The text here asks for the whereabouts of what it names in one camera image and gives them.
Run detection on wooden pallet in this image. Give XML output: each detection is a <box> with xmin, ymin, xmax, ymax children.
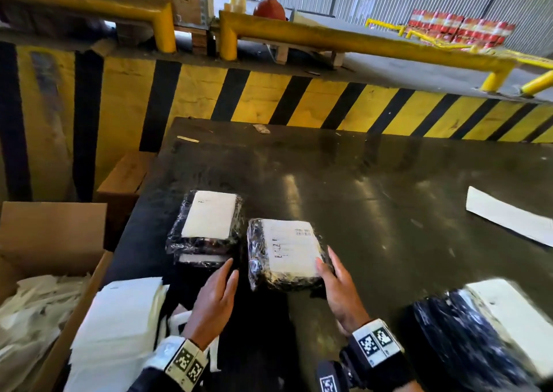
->
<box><xmin>172</xmin><ymin>24</ymin><xmax>215</xmax><ymax>56</ymax></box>

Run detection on stack black packets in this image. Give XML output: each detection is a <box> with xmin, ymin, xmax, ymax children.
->
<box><xmin>165</xmin><ymin>190</ymin><xmax>244</xmax><ymax>269</ymax></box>

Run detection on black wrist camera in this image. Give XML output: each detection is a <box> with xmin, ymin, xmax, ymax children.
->
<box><xmin>315</xmin><ymin>360</ymin><xmax>351</xmax><ymax>392</ymax></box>

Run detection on small yellow floor rail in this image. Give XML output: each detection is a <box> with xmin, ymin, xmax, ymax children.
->
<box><xmin>365</xmin><ymin>18</ymin><xmax>407</xmax><ymax>37</ymax></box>
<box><xmin>405</xmin><ymin>29</ymin><xmax>553</xmax><ymax>71</ymax></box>

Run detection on small brown cardboard box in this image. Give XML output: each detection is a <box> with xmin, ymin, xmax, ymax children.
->
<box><xmin>94</xmin><ymin>151</ymin><xmax>157</xmax><ymax>250</ymax></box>

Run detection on stack of red drink packs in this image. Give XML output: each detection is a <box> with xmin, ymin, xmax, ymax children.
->
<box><xmin>406</xmin><ymin>9</ymin><xmax>517</xmax><ymax>49</ymax></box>

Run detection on person's left hand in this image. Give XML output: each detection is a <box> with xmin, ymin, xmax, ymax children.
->
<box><xmin>181</xmin><ymin>257</ymin><xmax>240</xmax><ymax>352</ymax></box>

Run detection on shiny black film package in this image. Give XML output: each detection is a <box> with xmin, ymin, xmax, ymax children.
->
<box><xmin>402</xmin><ymin>300</ymin><xmax>476</xmax><ymax>392</ymax></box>
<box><xmin>247</xmin><ymin>217</ymin><xmax>334</xmax><ymax>292</ymax></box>
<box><xmin>414</xmin><ymin>294</ymin><xmax>519</xmax><ymax>392</ymax></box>
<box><xmin>431</xmin><ymin>278</ymin><xmax>553</xmax><ymax>392</ymax></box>

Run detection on black wristband with white markers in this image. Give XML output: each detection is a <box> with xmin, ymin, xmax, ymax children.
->
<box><xmin>339</xmin><ymin>318</ymin><xmax>415</xmax><ymax>392</ymax></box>
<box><xmin>129</xmin><ymin>335</ymin><xmax>209</xmax><ymax>392</ymax></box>

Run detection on stack of white labels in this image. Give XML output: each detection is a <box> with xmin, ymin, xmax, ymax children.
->
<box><xmin>65</xmin><ymin>277</ymin><xmax>169</xmax><ymax>392</ymax></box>

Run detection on person's right hand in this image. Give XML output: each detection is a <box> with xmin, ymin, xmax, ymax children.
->
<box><xmin>315</xmin><ymin>245</ymin><xmax>372</xmax><ymax>336</ymax></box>

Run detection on red hard hat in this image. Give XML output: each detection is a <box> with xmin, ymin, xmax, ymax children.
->
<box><xmin>253</xmin><ymin>0</ymin><xmax>287</xmax><ymax>21</ymax></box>

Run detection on printed label paper sheet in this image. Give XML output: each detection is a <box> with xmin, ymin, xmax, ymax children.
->
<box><xmin>464</xmin><ymin>278</ymin><xmax>553</xmax><ymax>379</ymax></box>
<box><xmin>261</xmin><ymin>219</ymin><xmax>325</xmax><ymax>279</ymax></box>

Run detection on yellow guard rail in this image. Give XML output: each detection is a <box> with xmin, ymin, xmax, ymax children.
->
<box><xmin>520</xmin><ymin>69</ymin><xmax>553</xmax><ymax>96</ymax></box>
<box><xmin>0</xmin><ymin>0</ymin><xmax>177</xmax><ymax>54</ymax></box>
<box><xmin>218</xmin><ymin>10</ymin><xmax>517</xmax><ymax>94</ymax></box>

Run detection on open brown cardboard box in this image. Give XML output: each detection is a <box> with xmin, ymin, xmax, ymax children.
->
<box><xmin>0</xmin><ymin>201</ymin><xmax>114</xmax><ymax>392</ymax></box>

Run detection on yellow black striped barrier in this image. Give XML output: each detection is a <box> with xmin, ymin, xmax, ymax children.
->
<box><xmin>0</xmin><ymin>43</ymin><xmax>553</xmax><ymax>202</ymax></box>

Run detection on white table with wooden legs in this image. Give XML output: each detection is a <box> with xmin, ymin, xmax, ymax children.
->
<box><xmin>274</xmin><ymin>9</ymin><xmax>346</xmax><ymax>68</ymax></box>

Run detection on white paper sheet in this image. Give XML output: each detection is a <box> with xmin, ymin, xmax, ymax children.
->
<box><xmin>465</xmin><ymin>186</ymin><xmax>553</xmax><ymax>248</ymax></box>

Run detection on white backing paper strip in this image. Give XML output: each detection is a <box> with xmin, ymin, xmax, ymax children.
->
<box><xmin>209</xmin><ymin>335</ymin><xmax>222</xmax><ymax>373</ymax></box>
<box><xmin>157</xmin><ymin>284</ymin><xmax>170</xmax><ymax>346</ymax></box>
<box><xmin>168</xmin><ymin>305</ymin><xmax>193</xmax><ymax>338</ymax></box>

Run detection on pile of crumpled backing paper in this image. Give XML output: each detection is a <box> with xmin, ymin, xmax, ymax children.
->
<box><xmin>0</xmin><ymin>274</ymin><xmax>92</xmax><ymax>392</ymax></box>

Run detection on small wooden block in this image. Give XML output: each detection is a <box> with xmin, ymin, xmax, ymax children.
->
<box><xmin>90</xmin><ymin>38</ymin><xmax>118</xmax><ymax>58</ymax></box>

